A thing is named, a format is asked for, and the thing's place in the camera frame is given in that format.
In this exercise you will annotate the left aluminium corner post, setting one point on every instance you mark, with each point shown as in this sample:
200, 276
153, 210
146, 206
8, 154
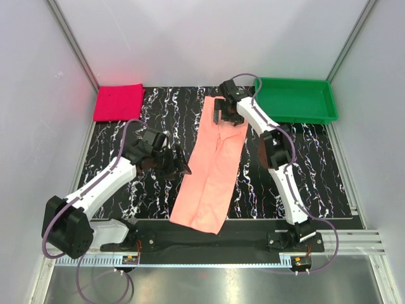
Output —
66, 30

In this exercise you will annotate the white slotted cable duct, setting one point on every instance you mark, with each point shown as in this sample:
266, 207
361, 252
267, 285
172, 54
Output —
108, 260

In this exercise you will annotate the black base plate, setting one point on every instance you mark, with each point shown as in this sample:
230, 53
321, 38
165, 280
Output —
239, 240

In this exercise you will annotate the folded magenta t shirt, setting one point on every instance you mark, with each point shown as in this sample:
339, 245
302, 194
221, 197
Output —
118, 103

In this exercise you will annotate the aluminium front rail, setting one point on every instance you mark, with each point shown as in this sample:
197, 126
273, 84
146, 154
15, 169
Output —
353, 242

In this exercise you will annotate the green plastic tray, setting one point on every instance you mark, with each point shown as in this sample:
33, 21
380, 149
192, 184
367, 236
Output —
297, 100

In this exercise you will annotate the aluminium corner post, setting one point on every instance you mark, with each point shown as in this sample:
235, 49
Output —
66, 30
352, 37

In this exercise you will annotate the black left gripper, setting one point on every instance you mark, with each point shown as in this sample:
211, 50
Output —
176, 166

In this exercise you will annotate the right aluminium corner post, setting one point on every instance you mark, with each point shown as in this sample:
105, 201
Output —
352, 37

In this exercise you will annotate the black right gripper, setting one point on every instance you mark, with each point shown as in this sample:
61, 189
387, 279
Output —
219, 105

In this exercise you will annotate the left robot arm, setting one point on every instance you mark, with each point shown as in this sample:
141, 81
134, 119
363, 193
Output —
68, 222

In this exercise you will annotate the right controller board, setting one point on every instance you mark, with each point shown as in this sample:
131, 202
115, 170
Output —
301, 264

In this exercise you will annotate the peach t shirt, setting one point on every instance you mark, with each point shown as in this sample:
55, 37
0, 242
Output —
204, 197

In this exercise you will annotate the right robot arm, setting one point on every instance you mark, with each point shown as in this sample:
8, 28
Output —
276, 153

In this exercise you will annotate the controller board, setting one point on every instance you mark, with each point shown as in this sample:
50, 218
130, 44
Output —
301, 264
130, 260

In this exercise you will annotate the left controller board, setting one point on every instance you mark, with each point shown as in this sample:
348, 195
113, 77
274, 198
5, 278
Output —
130, 260

